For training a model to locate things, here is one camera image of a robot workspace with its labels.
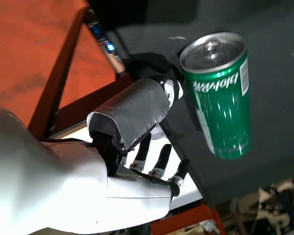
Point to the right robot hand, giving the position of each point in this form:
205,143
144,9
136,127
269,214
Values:
63,186

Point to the green soda can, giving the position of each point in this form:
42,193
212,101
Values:
223,117

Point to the power strip blue light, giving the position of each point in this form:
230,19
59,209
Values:
107,46

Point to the orange board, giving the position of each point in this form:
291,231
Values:
27,49

